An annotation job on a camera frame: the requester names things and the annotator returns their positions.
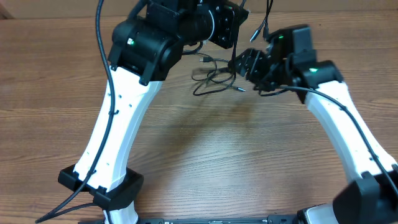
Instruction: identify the thin black cable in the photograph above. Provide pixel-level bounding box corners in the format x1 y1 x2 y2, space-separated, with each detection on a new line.
190 29 246 96

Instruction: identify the black USB cable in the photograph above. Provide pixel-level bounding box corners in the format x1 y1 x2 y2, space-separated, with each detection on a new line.
198 0 274 85

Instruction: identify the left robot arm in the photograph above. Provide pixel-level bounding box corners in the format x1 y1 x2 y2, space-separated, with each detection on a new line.
58 1 248 223

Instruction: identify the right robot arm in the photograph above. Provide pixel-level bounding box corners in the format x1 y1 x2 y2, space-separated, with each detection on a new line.
228 24 397 223

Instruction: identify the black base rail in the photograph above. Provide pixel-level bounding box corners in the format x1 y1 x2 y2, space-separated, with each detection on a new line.
137 215 303 224

